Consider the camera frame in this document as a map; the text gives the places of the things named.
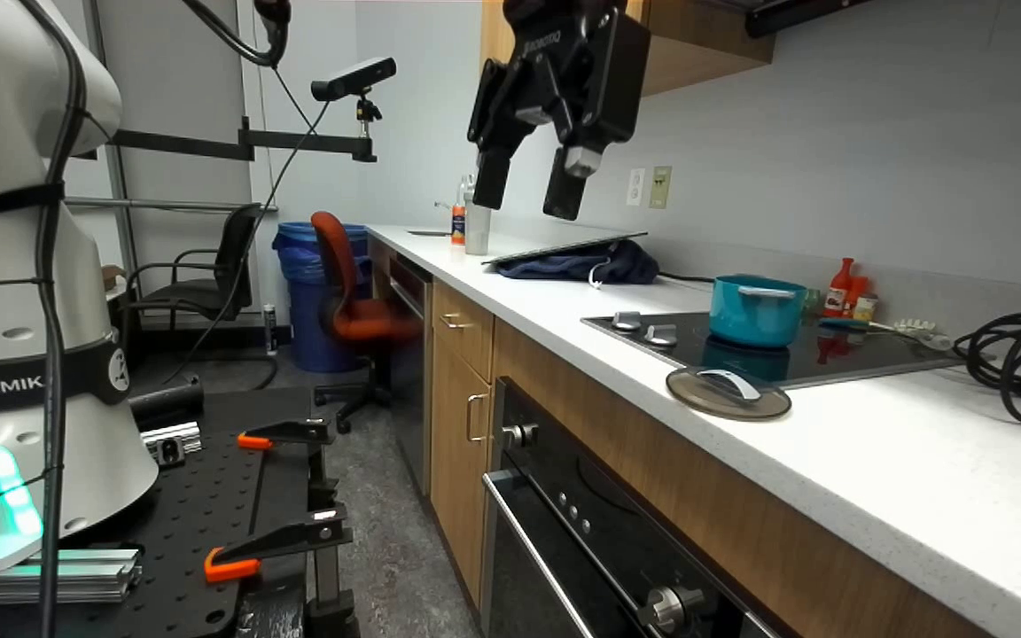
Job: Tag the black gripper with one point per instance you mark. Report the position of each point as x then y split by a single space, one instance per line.
578 69

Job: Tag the round glass pot lid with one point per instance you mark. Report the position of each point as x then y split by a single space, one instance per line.
730 396

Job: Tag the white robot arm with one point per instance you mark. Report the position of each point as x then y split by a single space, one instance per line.
69 442

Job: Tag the blue pot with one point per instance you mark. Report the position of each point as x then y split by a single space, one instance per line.
756 311

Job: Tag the orange label bottle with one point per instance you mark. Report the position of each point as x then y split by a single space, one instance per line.
459 217

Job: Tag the dark blue cloth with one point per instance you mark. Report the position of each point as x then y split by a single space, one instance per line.
593 264

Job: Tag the wooden cabinet door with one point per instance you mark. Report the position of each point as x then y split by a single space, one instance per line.
459 429

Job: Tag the orange office chair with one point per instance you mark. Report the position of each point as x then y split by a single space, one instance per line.
361 323

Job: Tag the blue trash bin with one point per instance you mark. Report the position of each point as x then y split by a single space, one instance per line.
305 290

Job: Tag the red bottle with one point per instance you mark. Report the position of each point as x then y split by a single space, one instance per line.
842 290

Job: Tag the black built-in oven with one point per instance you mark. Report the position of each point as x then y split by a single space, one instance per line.
575 553

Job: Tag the black perforated robot table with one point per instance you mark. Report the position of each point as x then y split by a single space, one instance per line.
141 575

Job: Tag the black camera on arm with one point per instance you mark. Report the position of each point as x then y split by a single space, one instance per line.
357 80

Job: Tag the orange-handled clamp rear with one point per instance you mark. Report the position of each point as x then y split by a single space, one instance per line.
266 439

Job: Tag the orange-handled clamp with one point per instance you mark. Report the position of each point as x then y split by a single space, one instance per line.
266 439
244 563

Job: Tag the orange-handled clamp front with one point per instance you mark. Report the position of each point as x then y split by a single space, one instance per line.
244 563

